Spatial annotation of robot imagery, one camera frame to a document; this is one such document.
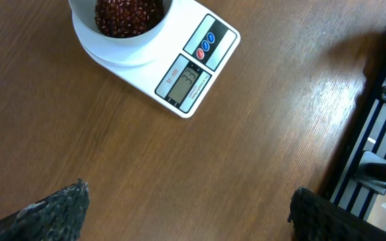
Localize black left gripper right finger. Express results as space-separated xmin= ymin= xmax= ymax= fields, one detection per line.
xmin=287 ymin=187 xmax=386 ymax=241

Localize white digital kitchen scale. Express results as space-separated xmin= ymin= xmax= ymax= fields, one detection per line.
xmin=72 ymin=0 xmax=241 ymax=118

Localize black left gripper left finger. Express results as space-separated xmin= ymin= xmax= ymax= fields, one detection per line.
xmin=0 ymin=179 xmax=90 ymax=241

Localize red beans in bowl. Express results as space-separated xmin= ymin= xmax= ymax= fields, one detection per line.
xmin=94 ymin=0 xmax=164 ymax=38

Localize white round bowl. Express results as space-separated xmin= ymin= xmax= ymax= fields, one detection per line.
xmin=69 ymin=0 xmax=177 ymax=46

